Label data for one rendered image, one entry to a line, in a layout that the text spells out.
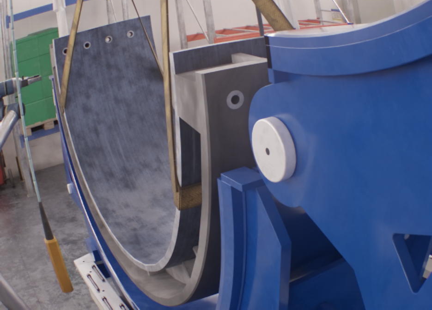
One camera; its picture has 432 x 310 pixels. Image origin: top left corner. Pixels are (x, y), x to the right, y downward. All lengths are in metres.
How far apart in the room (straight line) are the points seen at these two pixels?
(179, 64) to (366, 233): 0.77
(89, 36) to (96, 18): 5.59
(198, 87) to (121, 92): 2.13
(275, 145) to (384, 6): 10.50
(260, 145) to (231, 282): 0.50
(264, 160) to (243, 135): 0.28
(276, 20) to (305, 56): 1.03
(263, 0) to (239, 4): 8.09
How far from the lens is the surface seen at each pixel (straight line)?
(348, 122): 1.01
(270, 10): 2.04
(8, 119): 3.45
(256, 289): 1.57
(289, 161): 1.19
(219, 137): 1.49
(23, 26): 8.92
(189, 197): 1.77
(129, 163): 3.35
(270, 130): 1.20
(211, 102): 1.45
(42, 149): 9.22
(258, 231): 1.44
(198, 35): 9.42
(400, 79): 0.87
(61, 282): 2.88
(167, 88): 1.79
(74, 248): 6.22
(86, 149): 3.38
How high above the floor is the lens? 2.61
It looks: 18 degrees down
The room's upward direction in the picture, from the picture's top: 8 degrees counter-clockwise
